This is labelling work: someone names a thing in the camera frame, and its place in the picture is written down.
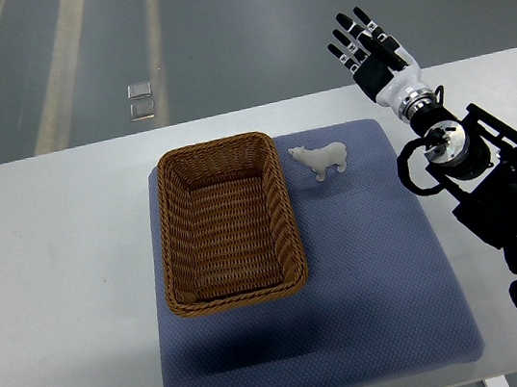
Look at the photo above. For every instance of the blue fabric mat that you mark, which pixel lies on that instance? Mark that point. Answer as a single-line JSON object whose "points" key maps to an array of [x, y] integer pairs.
{"points": [[381, 300]]}

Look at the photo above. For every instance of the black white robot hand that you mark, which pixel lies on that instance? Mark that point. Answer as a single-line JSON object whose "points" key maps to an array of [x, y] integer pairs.
{"points": [[386, 73]]}

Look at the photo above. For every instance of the lower metal floor plate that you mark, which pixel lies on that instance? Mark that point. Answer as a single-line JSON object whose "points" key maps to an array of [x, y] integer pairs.
{"points": [[142, 110]]}

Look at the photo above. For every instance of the white bear figurine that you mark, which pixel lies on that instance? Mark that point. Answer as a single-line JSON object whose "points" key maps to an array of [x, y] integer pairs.
{"points": [[318, 160]]}

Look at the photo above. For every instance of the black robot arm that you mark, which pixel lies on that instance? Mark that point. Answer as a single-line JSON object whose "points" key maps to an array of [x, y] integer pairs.
{"points": [[473, 158]]}

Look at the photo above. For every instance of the upper metal floor plate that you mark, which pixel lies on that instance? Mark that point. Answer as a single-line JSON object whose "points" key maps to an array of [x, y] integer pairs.
{"points": [[139, 90]]}

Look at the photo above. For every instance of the brown wicker basket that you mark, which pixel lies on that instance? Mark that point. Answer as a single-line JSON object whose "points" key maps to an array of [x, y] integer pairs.
{"points": [[229, 234]]}

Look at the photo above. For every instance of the metal floor plate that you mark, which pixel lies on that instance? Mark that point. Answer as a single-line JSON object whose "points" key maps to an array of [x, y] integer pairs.
{"points": [[139, 90], [142, 110]]}

